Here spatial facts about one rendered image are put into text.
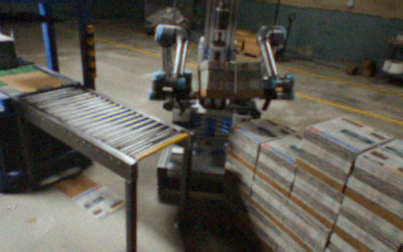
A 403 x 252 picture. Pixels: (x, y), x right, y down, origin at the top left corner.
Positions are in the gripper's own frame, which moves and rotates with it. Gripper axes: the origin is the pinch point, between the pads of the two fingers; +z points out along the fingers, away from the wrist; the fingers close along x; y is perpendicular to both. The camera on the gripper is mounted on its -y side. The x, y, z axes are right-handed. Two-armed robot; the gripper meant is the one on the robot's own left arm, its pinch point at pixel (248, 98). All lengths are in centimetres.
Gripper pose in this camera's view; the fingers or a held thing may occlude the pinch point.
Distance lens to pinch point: 226.2
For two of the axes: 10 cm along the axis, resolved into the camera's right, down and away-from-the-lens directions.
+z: -9.7, 0.3, -2.5
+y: -0.1, -10.0, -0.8
